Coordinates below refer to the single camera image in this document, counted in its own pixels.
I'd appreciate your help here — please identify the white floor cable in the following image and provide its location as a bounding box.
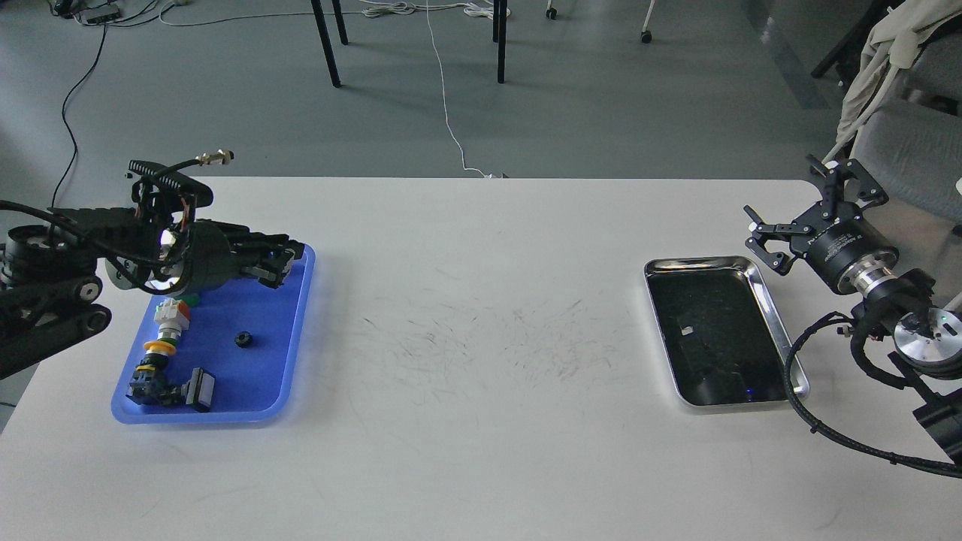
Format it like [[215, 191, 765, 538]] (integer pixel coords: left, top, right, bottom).
[[361, 0, 512, 180]]

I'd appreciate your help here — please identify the white square push button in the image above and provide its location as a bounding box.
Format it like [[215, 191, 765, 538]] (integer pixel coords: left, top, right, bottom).
[[183, 367, 216, 413]]

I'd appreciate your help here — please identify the grey office chair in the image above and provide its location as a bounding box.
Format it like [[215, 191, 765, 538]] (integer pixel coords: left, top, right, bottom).
[[825, 1, 961, 230]]

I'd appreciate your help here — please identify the black table leg right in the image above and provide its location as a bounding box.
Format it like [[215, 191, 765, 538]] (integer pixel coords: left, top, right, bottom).
[[492, 0, 508, 83]]

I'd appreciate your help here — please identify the black floor cable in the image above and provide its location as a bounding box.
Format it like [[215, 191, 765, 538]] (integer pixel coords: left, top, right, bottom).
[[45, 0, 162, 211]]

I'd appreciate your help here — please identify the silver metal tray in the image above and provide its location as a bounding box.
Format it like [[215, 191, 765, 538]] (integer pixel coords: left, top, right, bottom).
[[643, 255, 810, 413]]

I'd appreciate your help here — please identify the black table leg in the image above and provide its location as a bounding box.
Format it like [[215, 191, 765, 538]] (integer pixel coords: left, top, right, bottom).
[[310, 0, 349, 88], [492, 0, 508, 83]]

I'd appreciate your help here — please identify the blue black switch block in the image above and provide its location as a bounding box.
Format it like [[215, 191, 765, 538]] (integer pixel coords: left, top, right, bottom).
[[125, 354, 186, 407]]

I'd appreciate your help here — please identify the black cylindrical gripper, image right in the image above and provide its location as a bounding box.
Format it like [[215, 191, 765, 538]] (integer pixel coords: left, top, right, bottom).
[[743, 154, 900, 295]]

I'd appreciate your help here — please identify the small black gear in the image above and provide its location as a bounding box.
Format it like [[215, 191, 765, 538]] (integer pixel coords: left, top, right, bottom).
[[234, 330, 253, 349]]

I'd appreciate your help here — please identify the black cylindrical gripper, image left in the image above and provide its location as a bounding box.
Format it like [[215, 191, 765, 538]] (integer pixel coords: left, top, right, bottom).
[[154, 220, 304, 295]]

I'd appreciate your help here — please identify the blue plastic tray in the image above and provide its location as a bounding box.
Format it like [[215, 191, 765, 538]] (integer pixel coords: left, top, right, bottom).
[[110, 246, 316, 425]]

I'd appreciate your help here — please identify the beige cloth on chair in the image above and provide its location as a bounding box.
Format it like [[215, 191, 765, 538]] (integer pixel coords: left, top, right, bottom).
[[822, 1, 961, 176]]

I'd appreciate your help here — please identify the yellow ring selector switch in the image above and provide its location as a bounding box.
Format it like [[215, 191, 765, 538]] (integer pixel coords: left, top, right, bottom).
[[142, 298, 190, 358]]

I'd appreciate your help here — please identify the black table leg left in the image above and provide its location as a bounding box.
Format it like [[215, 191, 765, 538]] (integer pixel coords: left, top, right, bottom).
[[310, 0, 349, 88]]

